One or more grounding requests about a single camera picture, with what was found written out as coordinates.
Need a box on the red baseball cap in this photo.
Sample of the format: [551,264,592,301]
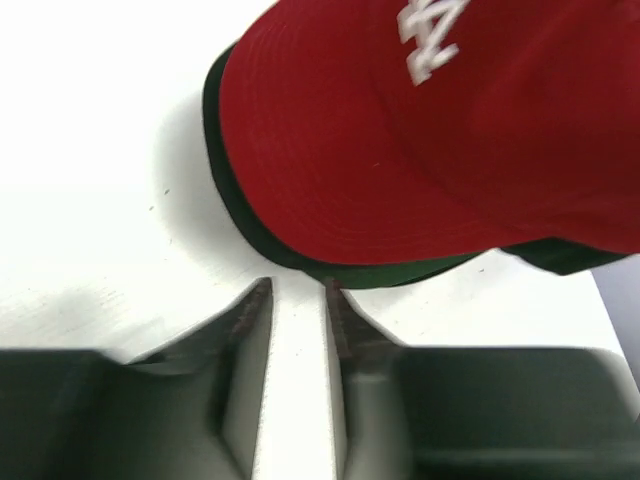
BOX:
[219,1,639,265]

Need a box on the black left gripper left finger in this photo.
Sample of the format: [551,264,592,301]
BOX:
[1,278,273,479]

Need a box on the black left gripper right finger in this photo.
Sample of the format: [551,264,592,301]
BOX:
[324,281,639,479]

